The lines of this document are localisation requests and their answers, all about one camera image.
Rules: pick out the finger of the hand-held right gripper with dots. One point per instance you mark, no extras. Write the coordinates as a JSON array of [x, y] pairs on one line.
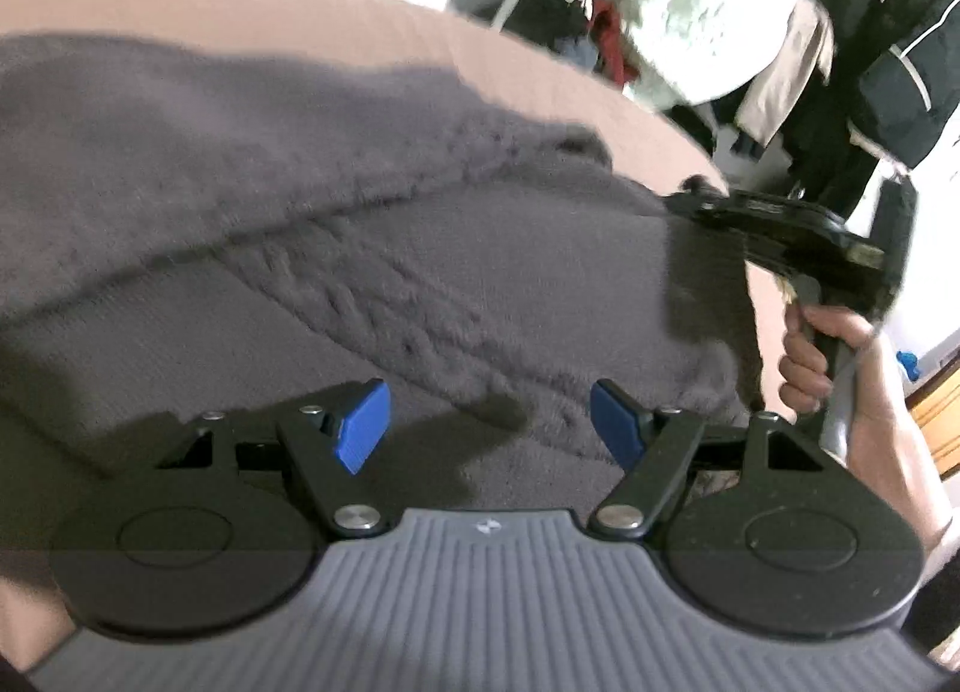
[[701, 200]]

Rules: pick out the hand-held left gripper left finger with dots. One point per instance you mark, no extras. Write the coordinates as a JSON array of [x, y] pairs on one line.
[[364, 426]]

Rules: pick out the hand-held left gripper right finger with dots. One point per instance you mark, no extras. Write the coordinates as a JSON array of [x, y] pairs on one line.
[[616, 426]]

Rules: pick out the grey knitted sweater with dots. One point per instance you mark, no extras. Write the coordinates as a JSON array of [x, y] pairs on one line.
[[300, 174]]

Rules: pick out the person's right forearm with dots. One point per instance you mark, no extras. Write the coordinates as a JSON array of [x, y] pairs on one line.
[[911, 497]]

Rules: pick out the dark clothes pile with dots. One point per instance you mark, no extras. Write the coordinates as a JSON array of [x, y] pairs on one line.
[[547, 24]]

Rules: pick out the person's right hand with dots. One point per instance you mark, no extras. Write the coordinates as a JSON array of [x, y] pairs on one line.
[[885, 399]]

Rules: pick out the beige hanging garment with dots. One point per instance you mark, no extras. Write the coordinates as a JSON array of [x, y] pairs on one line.
[[787, 69]]

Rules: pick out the small blue object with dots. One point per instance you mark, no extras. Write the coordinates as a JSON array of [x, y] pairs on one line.
[[907, 366]]

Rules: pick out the black jacket with white piping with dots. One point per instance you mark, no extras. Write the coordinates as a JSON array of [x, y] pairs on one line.
[[907, 92]]

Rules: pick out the red cloth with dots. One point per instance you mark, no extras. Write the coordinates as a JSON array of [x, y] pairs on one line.
[[611, 43]]

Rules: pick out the pale green quilted garment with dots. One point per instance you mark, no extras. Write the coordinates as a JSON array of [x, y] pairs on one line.
[[697, 9]]

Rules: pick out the wooden furniture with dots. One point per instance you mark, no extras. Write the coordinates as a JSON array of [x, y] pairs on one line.
[[941, 414]]

